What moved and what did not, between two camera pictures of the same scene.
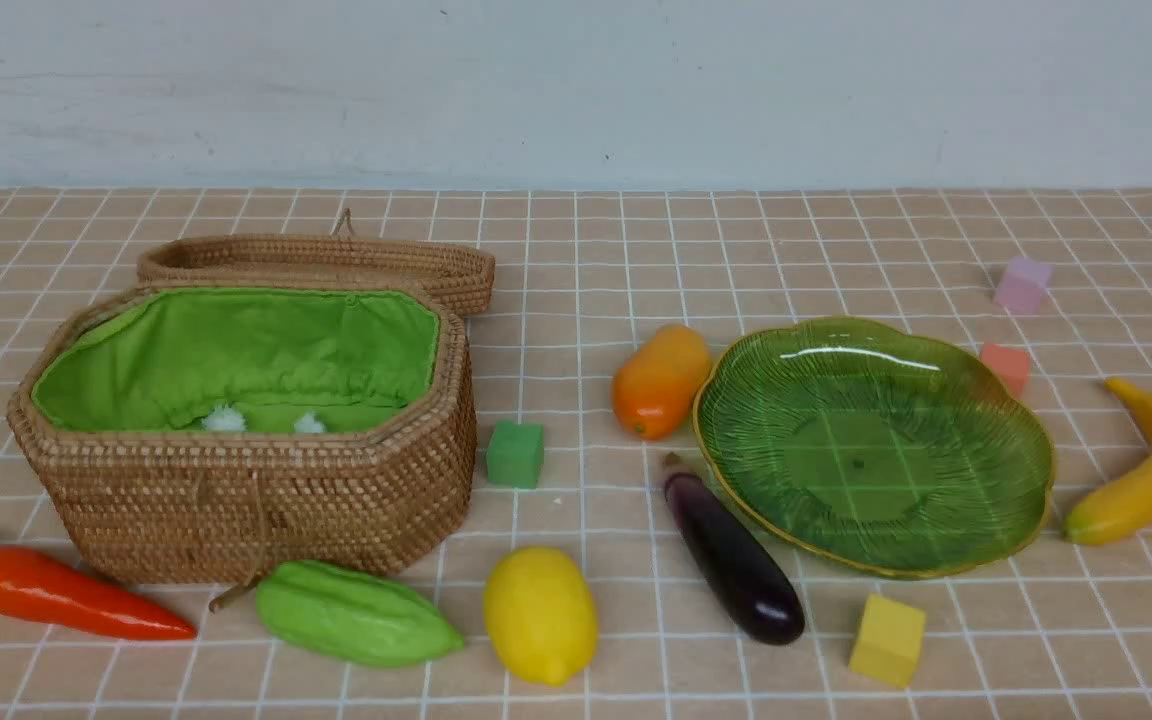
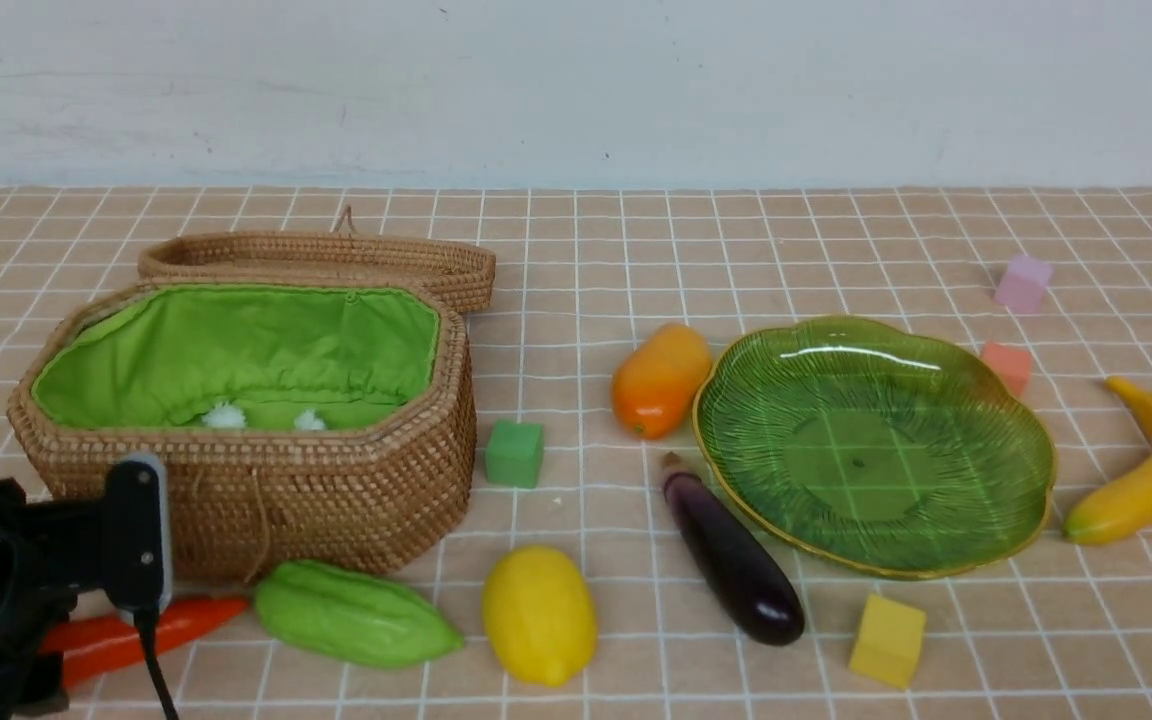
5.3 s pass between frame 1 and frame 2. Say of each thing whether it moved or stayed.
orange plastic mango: stayed
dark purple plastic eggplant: stayed
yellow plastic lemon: stayed
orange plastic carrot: moved
